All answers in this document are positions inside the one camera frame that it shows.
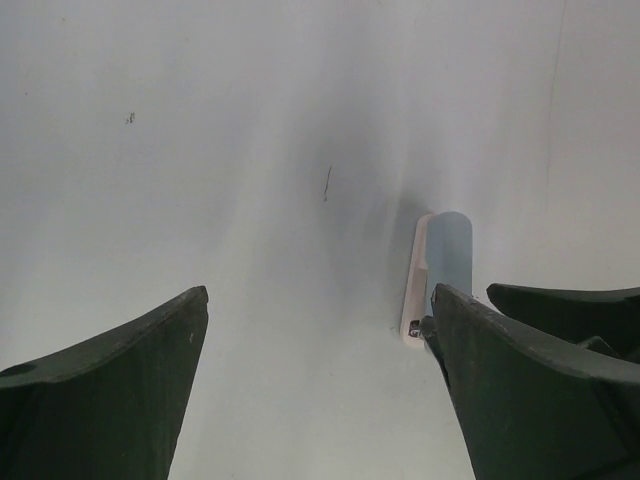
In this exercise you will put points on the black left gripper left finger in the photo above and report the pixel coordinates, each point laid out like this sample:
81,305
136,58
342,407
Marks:
110,407

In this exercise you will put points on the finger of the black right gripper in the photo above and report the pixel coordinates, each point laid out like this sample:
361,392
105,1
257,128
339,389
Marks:
606,322

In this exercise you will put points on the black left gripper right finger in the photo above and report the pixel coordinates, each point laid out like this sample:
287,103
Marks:
531,405

